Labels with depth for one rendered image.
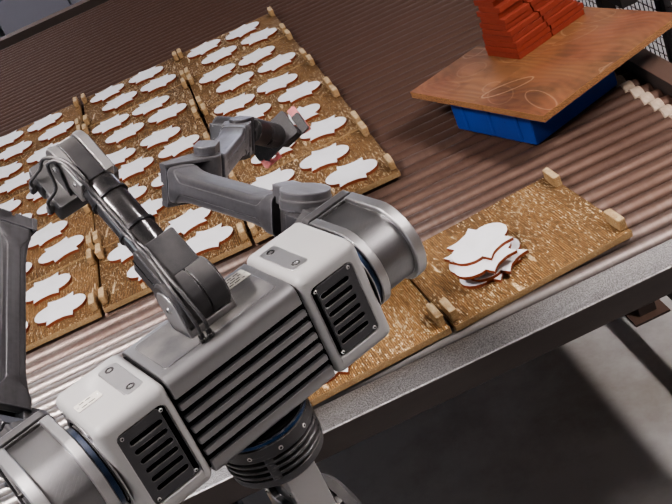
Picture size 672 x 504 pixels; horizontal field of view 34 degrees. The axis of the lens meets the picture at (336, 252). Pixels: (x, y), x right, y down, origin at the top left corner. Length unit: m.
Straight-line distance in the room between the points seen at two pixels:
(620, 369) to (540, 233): 1.14
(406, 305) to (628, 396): 1.19
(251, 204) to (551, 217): 0.89
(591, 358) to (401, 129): 0.96
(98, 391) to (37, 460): 0.10
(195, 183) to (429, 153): 1.18
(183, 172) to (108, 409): 0.69
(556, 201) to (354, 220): 1.06
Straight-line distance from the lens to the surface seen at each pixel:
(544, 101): 2.68
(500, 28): 2.95
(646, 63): 2.93
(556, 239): 2.35
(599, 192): 2.50
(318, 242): 1.40
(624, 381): 3.41
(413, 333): 2.23
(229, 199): 1.77
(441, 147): 2.93
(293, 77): 3.70
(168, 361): 1.32
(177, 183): 1.90
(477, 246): 2.32
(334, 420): 2.14
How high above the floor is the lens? 2.18
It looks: 29 degrees down
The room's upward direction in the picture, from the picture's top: 24 degrees counter-clockwise
